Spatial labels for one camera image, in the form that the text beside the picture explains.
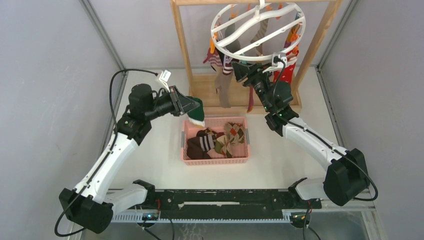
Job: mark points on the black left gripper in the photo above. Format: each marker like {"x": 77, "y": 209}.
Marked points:
{"x": 181, "y": 104}

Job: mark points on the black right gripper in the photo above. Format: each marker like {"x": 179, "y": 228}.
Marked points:
{"x": 242, "y": 71}

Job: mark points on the green yellow dotted sock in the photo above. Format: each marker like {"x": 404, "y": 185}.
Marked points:
{"x": 197, "y": 115}

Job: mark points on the beige orange green argyle sock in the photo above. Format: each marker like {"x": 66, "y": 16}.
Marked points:
{"x": 232, "y": 136}

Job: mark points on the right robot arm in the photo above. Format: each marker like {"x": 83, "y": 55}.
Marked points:
{"x": 346, "y": 174}

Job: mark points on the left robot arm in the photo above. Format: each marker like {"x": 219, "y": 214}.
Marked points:
{"x": 88, "y": 204}

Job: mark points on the white round clip hanger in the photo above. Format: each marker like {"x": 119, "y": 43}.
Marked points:
{"x": 258, "y": 33}

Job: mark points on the wooden hanger rack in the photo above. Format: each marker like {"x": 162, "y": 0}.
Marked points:
{"x": 202, "y": 86}

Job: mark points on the pink perforated plastic basket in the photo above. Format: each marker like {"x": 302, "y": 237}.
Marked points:
{"x": 241, "y": 153}

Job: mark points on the red snowflake sock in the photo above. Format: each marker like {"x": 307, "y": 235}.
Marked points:
{"x": 288, "y": 72}

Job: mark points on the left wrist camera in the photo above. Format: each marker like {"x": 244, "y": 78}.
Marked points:
{"x": 163, "y": 78}

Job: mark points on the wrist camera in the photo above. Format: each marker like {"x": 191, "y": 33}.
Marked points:
{"x": 163, "y": 78}
{"x": 278, "y": 63}

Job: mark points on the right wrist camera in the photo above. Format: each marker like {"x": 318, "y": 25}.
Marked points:
{"x": 278, "y": 63}

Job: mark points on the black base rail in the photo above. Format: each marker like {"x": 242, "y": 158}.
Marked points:
{"x": 216, "y": 205}

